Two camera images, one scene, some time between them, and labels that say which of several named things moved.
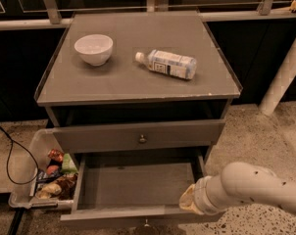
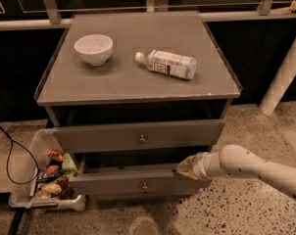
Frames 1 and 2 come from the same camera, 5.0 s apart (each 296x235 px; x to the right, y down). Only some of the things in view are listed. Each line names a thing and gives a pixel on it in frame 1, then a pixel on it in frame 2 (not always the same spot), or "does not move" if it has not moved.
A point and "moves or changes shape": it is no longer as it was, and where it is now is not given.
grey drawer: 135,187 moves or changes shape
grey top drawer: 173,134 does not move
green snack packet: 68,165 does not move
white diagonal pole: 287,70 does not move
